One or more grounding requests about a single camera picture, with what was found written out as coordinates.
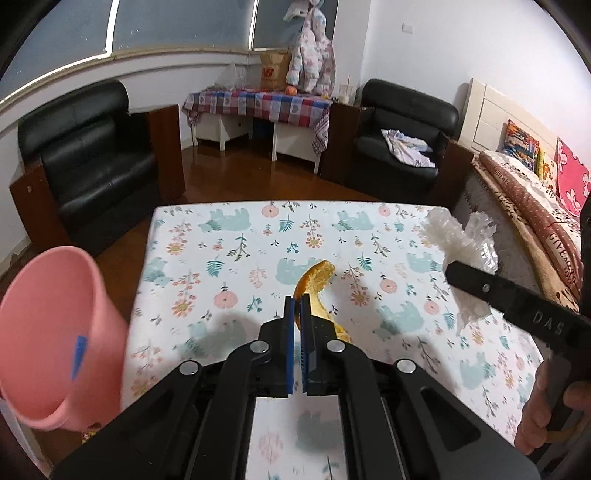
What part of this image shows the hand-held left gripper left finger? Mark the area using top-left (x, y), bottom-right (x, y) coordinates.
top-left (53, 296), bottom-right (296, 480)

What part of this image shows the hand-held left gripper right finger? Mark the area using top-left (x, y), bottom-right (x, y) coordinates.
top-left (301, 295), bottom-right (539, 480)

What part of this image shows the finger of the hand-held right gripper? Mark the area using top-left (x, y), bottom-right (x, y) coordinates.
top-left (444, 260), bottom-right (527, 318)

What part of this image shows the clear plastic wrapper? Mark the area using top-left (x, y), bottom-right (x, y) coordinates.
top-left (420, 208), bottom-right (499, 333)

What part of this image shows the yellow fruit peel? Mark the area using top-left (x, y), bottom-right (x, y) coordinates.
top-left (294, 260), bottom-right (354, 344)

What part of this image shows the pink plastic bucket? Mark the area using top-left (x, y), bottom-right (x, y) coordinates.
top-left (0, 246), bottom-right (130, 432)

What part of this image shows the person's right hand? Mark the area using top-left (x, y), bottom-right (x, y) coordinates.
top-left (515, 364), bottom-right (591, 457)

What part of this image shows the bed with patterned blankets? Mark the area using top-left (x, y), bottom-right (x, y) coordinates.
top-left (466, 157), bottom-right (578, 317)

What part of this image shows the brown dotted quilt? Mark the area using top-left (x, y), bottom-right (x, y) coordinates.
top-left (478, 150), bottom-right (585, 301)

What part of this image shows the yellow floral pillow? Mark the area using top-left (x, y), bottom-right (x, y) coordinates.
top-left (536, 150), bottom-right (559, 185)

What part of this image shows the pink floral pillow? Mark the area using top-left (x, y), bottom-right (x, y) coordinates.
top-left (554, 137), bottom-right (591, 217)

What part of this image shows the colourful patterned pillow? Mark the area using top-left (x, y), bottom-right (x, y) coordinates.
top-left (501, 119), bottom-right (541, 167)

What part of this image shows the pale printed cloth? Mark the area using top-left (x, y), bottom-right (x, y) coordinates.
top-left (381, 128), bottom-right (437, 168)

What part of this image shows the white bed headboard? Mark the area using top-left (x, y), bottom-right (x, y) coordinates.
top-left (459, 78), bottom-right (561, 155)

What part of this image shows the black leather armchair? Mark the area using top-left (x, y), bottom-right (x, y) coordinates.
top-left (321, 78), bottom-right (474, 208)
top-left (9, 78), bottom-right (185, 257)

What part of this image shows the white desk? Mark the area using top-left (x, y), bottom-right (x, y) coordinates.
top-left (194, 113), bottom-right (324, 174)

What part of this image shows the plaid-covered side table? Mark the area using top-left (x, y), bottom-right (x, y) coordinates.
top-left (182, 88), bottom-right (333, 160)

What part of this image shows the clear plastic bag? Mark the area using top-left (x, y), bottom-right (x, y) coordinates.
top-left (222, 62), bottom-right (250, 90)

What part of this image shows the brown paper bag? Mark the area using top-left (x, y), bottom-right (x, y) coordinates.
top-left (260, 51), bottom-right (293, 90)

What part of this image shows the floral padded jacket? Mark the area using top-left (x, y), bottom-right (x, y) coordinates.
top-left (283, 0), bottom-right (335, 95)

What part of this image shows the frosted window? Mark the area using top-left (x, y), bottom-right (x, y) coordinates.
top-left (0, 0), bottom-right (296, 100)

